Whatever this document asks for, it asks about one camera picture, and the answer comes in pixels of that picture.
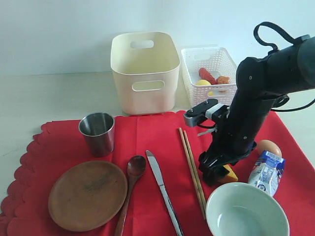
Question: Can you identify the white woven plastic basket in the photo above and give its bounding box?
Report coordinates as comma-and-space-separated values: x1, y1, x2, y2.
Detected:
181, 47, 237, 107

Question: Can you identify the silver table knife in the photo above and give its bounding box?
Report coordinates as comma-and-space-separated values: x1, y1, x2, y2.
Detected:
146, 150, 184, 236

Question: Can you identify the left wooden chopstick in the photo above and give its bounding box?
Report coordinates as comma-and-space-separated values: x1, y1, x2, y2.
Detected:
178, 127, 206, 219

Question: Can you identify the brown wooden plate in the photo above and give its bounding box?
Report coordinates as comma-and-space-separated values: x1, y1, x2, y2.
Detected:
48, 160, 127, 232

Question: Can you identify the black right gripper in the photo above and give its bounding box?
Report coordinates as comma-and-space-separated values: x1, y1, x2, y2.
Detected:
199, 98, 271, 186

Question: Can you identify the red sausage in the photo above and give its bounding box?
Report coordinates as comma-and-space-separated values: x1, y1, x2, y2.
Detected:
198, 67, 217, 85

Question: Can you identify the yellow lemon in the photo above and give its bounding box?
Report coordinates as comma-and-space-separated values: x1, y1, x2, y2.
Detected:
195, 79, 213, 96

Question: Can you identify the cream plastic bin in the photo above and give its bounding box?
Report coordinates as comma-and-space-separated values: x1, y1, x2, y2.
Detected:
110, 32, 180, 115

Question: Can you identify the brown egg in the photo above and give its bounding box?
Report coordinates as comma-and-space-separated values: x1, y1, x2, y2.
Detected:
256, 140, 282, 157

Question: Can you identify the right wooden chopstick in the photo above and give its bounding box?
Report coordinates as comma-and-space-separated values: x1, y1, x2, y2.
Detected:
184, 131, 206, 210

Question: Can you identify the wooden chopstick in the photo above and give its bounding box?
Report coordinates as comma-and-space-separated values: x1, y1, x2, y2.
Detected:
178, 127, 206, 219
184, 131, 206, 210

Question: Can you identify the blue white milk carton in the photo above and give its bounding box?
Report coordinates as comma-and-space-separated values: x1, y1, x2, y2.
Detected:
248, 150, 285, 197

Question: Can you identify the yellow cheese wedge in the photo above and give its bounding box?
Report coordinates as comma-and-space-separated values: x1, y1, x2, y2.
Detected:
218, 164, 238, 184

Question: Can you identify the brown wooden spoon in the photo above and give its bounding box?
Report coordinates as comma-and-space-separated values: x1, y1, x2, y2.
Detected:
114, 155, 147, 236

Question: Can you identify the pale green ceramic bowl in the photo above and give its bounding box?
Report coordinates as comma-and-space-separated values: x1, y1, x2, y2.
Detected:
206, 182, 290, 236

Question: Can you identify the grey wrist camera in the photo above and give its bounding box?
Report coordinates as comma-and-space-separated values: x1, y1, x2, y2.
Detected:
184, 99, 229, 127

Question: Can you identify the stainless steel cup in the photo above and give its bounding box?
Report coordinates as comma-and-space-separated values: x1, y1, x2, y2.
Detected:
78, 112, 115, 157

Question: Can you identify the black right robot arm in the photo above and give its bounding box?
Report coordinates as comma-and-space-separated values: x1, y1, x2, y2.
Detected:
199, 37, 315, 186

